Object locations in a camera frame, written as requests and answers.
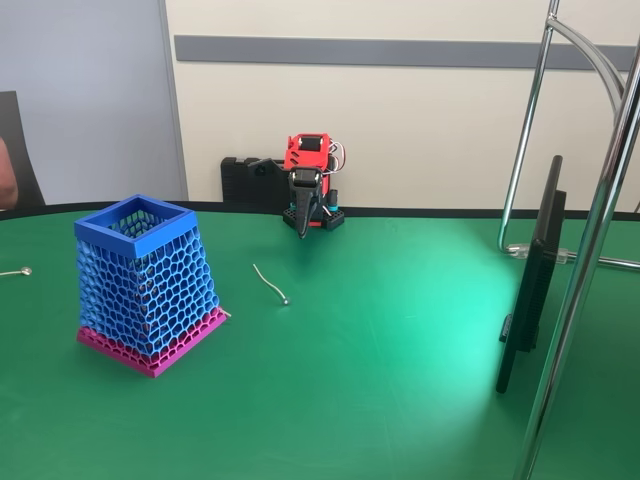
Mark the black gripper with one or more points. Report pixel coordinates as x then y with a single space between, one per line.
304 196

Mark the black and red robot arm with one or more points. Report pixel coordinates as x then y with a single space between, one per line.
307 156

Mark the blue and magenta mesh basket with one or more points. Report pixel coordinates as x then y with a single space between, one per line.
150 280

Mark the black plastic case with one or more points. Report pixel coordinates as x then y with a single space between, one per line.
250 180

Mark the clear plastic clamp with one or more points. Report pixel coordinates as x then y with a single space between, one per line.
517 250

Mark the white LED light panel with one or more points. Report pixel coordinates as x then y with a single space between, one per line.
537 280

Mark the chrome tube stand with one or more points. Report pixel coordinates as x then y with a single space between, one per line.
575 300

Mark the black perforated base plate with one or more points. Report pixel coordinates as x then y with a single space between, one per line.
332 220

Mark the grey wall rail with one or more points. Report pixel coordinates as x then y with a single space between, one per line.
400 52

